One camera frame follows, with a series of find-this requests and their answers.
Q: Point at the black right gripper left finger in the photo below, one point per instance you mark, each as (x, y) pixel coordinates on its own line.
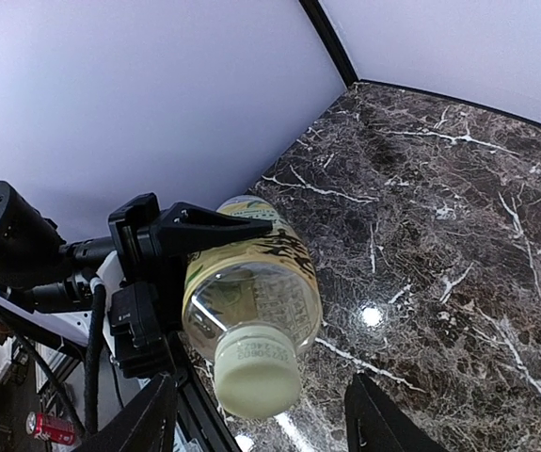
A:
(146, 424)

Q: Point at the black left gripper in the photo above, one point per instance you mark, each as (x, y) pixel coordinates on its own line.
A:
(184, 228)

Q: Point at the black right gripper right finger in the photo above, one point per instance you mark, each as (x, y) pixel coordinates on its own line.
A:
(375, 423)

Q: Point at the green tea plastic bottle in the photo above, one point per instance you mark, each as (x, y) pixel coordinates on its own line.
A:
(269, 279)

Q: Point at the cream white bottle cap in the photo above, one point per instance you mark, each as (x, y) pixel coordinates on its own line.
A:
(256, 374)

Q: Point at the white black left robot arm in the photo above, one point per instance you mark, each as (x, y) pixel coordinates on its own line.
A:
(42, 273)

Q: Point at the red soda can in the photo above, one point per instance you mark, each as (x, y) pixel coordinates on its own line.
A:
(48, 428)

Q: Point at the black front frame rail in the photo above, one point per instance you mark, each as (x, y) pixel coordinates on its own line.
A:
(197, 417)

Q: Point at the black left corner frame post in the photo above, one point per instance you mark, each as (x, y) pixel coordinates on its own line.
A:
(331, 41)

